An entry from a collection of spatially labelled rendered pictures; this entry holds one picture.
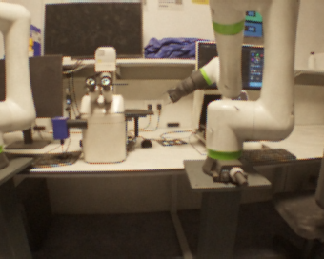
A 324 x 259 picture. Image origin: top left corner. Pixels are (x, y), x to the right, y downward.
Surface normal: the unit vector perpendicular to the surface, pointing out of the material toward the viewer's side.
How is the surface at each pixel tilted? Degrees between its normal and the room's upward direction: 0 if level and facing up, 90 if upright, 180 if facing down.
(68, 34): 86
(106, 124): 90
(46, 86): 86
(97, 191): 90
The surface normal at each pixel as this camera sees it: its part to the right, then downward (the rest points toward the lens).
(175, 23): 0.12, 0.20
